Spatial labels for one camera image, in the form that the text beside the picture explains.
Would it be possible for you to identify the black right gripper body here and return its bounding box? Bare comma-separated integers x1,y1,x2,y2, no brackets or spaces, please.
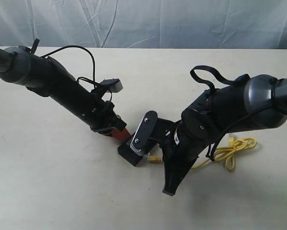
162,121,215,196

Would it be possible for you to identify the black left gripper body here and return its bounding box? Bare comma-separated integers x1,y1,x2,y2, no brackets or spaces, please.
80,95,126,132

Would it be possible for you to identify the small black electronic box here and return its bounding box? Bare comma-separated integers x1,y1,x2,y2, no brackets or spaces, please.
117,133,156,166

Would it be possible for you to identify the yellow ethernet cable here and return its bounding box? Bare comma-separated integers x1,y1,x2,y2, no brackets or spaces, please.
143,134,258,171

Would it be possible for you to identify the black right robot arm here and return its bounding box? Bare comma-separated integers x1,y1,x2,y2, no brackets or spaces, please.
162,74,287,196

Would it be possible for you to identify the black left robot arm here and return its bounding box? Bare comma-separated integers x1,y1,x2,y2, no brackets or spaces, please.
0,47,131,141

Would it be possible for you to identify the grey wrinkled backdrop cloth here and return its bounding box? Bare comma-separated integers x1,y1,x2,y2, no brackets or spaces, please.
0,0,287,49

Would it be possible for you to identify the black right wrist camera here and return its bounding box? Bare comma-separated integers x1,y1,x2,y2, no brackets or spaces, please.
129,110,175,156

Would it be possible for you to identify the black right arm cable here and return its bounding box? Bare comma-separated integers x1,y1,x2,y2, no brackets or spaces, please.
190,66,287,162

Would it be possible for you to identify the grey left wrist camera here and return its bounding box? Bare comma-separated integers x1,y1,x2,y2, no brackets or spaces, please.
100,79,123,93

